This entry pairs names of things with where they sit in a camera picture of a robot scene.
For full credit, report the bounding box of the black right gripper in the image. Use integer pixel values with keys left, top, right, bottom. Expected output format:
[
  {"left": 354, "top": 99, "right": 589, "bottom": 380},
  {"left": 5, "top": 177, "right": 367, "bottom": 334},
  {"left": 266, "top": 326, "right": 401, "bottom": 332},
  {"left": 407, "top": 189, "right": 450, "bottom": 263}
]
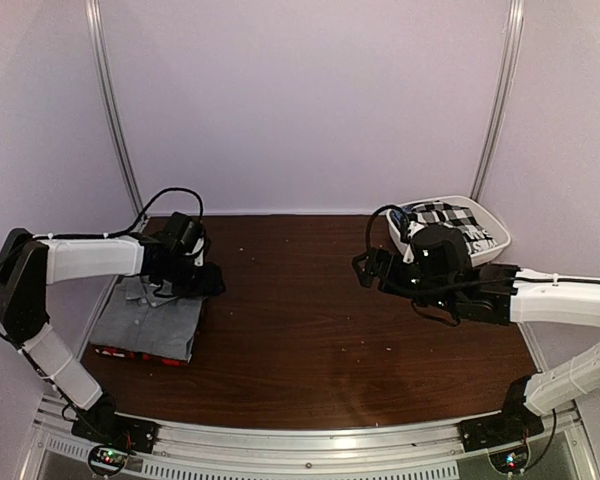
[{"left": 353, "top": 247, "right": 458, "bottom": 313}]

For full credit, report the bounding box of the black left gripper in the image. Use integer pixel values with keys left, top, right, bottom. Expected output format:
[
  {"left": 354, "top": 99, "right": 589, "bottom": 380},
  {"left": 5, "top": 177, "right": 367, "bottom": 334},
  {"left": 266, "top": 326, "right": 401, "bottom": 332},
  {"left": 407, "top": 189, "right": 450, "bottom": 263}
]
[{"left": 158, "top": 254, "right": 226, "bottom": 299}]

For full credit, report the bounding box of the grey long sleeve shirt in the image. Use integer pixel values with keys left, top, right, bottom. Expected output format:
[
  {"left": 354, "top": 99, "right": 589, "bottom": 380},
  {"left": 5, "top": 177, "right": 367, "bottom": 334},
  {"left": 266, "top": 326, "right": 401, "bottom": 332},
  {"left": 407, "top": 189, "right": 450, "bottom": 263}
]
[{"left": 90, "top": 277, "right": 204, "bottom": 362}]

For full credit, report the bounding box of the red black plaid shirt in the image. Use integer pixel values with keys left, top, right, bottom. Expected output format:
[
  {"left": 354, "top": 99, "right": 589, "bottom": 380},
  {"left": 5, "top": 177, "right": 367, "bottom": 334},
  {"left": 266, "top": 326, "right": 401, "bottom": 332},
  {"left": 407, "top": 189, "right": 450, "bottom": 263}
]
[{"left": 92, "top": 345, "right": 188, "bottom": 367}]

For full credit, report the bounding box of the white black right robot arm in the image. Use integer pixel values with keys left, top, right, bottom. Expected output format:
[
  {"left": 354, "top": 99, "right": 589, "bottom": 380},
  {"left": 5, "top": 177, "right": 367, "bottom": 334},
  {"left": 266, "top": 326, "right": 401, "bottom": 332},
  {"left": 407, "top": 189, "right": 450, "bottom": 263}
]
[{"left": 358, "top": 225, "right": 600, "bottom": 442}]

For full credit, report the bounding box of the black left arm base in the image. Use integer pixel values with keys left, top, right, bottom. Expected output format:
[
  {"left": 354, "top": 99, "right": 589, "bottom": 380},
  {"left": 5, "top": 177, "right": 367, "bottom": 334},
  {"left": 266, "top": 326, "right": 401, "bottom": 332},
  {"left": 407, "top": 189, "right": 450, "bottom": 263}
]
[{"left": 71, "top": 413, "right": 158, "bottom": 478}]

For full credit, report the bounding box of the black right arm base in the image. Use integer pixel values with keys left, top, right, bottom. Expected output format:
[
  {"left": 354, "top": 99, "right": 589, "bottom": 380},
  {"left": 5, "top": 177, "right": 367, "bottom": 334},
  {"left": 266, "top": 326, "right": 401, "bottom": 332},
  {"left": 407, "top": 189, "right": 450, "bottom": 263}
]
[{"left": 458, "top": 406, "right": 544, "bottom": 476}]

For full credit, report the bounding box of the blue plaid shirt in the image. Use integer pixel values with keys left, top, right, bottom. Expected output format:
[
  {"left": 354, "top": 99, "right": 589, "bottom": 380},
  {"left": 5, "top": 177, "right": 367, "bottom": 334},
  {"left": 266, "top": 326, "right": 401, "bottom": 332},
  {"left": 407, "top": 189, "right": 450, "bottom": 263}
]
[{"left": 389, "top": 209, "right": 410, "bottom": 229}]

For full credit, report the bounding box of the black white checked shirt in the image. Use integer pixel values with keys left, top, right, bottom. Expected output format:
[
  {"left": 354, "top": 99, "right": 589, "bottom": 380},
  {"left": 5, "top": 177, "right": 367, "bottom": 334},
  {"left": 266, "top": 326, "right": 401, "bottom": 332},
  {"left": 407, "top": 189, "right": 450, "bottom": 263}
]
[{"left": 405, "top": 200, "right": 499, "bottom": 255}]

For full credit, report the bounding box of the white laundry basket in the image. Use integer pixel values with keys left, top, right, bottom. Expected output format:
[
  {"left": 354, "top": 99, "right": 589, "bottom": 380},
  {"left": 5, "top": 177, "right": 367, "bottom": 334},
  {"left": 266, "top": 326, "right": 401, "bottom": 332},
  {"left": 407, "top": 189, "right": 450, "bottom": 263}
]
[{"left": 385, "top": 196, "right": 511, "bottom": 266}]

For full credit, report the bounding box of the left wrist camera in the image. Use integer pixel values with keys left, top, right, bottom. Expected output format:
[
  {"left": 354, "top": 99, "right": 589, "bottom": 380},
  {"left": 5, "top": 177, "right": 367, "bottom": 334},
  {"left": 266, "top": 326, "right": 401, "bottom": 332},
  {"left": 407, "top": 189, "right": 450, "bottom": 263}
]
[{"left": 190, "top": 237, "right": 206, "bottom": 267}]

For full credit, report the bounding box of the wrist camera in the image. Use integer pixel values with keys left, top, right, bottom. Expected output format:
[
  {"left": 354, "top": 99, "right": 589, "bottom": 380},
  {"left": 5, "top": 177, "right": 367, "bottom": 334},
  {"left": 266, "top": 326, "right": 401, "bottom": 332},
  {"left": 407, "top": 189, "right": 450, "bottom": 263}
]
[
  {"left": 190, "top": 237, "right": 206, "bottom": 267},
  {"left": 401, "top": 221, "right": 425, "bottom": 264}
]

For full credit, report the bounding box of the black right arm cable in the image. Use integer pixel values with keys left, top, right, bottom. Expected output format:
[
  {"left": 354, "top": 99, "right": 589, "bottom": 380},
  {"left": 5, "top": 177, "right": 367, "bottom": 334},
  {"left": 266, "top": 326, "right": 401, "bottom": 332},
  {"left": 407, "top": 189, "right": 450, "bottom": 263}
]
[{"left": 364, "top": 203, "right": 411, "bottom": 251}]

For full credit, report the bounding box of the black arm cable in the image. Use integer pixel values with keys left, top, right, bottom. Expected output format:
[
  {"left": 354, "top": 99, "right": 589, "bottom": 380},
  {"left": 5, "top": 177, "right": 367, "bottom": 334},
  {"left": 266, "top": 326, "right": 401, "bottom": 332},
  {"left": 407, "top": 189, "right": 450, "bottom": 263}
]
[
  {"left": 99, "top": 187, "right": 205, "bottom": 241},
  {"left": 364, "top": 203, "right": 411, "bottom": 251}
]

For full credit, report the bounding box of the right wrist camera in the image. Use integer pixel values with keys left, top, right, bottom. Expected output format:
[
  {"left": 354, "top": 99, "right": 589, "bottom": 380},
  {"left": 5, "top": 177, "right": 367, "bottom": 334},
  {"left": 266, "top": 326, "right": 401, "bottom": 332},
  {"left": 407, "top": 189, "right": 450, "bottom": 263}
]
[{"left": 401, "top": 221, "right": 425, "bottom": 264}]

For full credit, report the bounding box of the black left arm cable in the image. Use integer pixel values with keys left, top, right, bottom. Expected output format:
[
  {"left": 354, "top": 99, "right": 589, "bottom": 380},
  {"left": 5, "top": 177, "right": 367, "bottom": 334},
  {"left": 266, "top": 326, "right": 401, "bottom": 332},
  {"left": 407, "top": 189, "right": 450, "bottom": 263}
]
[{"left": 99, "top": 187, "right": 205, "bottom": 241}]

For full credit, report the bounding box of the right aluminium corner post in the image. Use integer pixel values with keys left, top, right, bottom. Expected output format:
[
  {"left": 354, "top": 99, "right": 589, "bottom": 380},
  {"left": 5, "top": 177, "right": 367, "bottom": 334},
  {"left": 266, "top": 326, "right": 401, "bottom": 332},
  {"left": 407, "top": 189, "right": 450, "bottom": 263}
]
[{"left": 470, "top": 0, "right": 525, "bottom": 202}]

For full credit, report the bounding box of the aluminium corner post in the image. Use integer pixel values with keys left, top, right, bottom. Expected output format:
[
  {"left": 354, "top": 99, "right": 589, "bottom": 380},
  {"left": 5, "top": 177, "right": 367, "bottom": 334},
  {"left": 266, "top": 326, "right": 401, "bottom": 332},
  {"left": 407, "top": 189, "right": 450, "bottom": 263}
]
[
  {"left": 85, "top": 0, "right": 143, "bottom": 214},
  {"left": 470, "top": 0, "right": 525, "bottom": 202}
]

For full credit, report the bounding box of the aluminium front rail frame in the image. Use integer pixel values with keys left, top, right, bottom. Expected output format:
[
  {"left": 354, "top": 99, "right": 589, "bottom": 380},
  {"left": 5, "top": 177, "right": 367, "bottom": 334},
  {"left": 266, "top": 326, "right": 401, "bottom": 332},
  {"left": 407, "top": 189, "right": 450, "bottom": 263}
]
[{"left": 13, "top": 395, "right": 600, "bottom": 479}]

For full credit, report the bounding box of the left aluminium corner post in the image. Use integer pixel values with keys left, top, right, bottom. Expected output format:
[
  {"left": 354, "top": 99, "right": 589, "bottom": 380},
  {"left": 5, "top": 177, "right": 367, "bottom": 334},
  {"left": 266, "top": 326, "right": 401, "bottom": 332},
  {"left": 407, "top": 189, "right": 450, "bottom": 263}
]
[{"left": 85, "top": 0, "right": 143, "bottom": 214}]

